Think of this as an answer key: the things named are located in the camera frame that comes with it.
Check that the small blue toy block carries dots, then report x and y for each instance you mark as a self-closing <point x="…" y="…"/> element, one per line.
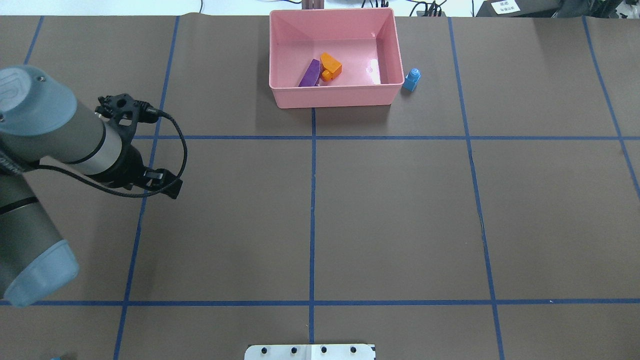
<point x="411" y="80"/>

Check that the pink plastic box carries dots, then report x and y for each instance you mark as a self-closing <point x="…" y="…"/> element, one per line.
<point x="334" y="57"/>

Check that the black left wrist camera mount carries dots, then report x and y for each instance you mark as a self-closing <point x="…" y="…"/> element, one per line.
<point x="124" y="113"/>

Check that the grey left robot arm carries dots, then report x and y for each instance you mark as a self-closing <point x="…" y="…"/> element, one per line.
<point x="45" y="128"/>

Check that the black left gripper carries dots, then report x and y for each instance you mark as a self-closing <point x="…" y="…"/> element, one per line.
<point x="131" y="167"/>

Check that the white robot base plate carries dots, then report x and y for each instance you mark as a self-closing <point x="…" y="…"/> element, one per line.
<point x="335" y="351"/>

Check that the black device with label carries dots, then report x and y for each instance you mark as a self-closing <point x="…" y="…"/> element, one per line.
<point x="518" y="8"/>

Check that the orange sloped toy block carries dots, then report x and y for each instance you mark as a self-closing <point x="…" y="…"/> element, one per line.
<point x="332" y="67"/>

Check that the purple sloped toy block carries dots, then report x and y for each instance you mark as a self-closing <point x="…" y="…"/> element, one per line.
<point x="312" y="75"/>

